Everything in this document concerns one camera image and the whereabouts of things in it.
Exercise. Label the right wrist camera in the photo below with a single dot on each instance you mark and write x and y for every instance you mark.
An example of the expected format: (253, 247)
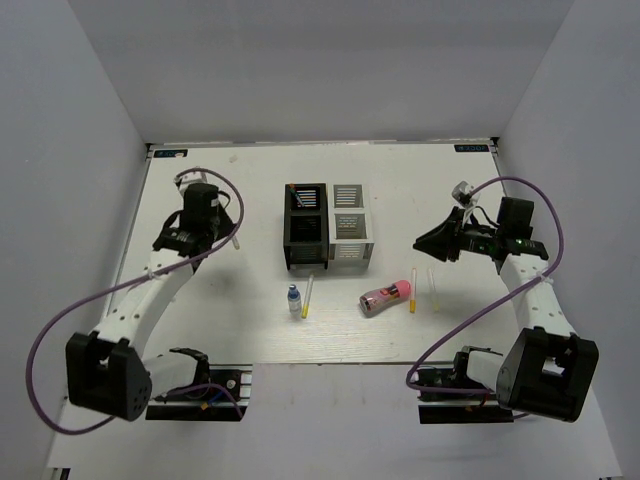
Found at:
(462, 194)

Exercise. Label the pale yellow capped white marker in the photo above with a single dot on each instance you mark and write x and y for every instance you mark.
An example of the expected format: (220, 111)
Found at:
(433, 294)

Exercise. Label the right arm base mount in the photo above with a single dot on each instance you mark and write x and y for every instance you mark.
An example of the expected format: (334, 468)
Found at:
(461, 392)

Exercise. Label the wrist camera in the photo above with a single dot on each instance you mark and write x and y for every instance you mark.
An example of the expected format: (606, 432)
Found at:
(462, 194)
(183, 180)

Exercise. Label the orange capped white marker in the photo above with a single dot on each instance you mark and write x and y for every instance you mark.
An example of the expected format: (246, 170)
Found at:
(412, 296)

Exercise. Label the blue corner label sticker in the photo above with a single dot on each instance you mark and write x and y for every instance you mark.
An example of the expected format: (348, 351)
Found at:
(471, 148)

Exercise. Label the pink capped glue bottle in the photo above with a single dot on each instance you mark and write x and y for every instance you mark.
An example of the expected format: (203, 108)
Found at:
(375, 301)

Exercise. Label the small blue capped bottle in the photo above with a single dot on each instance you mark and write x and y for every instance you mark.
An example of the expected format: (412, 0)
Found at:
(294, 300)

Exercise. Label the black slotted pen holder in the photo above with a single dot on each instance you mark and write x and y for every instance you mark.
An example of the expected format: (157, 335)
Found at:
(306, 230)

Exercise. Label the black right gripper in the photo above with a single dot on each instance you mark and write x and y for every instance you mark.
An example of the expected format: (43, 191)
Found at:
(446, 241)

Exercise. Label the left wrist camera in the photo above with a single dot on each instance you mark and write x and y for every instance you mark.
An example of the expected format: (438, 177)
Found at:
(183, 180)

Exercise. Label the left blue corner label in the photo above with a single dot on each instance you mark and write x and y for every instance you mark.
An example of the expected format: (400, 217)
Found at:
(170, 153)

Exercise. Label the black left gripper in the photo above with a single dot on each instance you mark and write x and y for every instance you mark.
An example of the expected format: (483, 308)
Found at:
(228, 226)

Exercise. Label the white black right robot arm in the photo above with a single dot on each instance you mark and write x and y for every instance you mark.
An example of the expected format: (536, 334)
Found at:
(548, 370)

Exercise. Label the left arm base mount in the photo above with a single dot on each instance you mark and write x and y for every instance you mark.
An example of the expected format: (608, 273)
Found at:
(223, 397)

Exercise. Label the white slotted pen holder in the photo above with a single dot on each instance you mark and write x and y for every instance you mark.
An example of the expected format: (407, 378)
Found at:
(351, 239)

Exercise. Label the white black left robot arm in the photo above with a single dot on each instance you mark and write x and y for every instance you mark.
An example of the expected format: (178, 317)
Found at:
(107, 370)

